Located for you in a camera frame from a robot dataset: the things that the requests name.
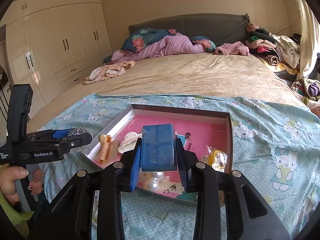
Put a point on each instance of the blue plastic case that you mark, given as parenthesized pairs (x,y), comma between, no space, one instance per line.
(158,148)

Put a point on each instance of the earring card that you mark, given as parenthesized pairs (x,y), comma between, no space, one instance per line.
(113,150)

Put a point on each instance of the pile of clothes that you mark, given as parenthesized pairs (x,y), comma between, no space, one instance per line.
(281,54)

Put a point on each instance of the bag with purple clothing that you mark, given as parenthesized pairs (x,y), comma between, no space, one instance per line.
(308,91)

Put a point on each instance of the cream built-in wardrobe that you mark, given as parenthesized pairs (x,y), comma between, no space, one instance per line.
(53,45)

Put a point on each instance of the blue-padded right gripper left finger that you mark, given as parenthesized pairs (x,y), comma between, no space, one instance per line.
(70,213)

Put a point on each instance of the left hand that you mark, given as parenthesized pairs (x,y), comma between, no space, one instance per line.
(9,174)

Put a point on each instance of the pink fuzzy garment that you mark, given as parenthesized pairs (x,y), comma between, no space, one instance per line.
(236,48)

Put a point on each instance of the orange spiral hair clip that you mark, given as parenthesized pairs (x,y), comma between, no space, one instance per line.
(105,141)

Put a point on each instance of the pink purple duvet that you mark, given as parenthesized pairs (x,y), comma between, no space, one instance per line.
(169,45)

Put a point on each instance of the cream hair claw clip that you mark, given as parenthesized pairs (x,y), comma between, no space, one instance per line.
(129,142)

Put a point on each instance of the pink Chinese workbook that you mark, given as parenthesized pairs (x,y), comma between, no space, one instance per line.
(175,142)

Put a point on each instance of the beige bed cover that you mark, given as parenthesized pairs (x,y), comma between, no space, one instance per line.
(198,74)

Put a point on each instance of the peach white garment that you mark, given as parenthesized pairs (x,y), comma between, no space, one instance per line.
(106,72)

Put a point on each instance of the Hello Kitty blue sheet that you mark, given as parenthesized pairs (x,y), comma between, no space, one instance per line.
(275,146)

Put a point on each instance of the shallow cardboard box tray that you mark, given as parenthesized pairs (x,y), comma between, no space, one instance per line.
(160,142)

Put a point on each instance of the cream curtain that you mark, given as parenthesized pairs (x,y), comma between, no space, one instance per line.
(309,44)

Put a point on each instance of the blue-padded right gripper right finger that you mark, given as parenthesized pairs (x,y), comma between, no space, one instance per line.
(248,215)

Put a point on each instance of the dark grey padded headboard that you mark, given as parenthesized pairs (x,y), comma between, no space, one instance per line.
(220,28)

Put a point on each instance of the dark floral pillow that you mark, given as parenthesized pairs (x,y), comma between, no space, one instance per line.
(141,38)

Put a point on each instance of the white pearl hair clip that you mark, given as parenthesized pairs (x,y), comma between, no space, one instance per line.
(155,181)

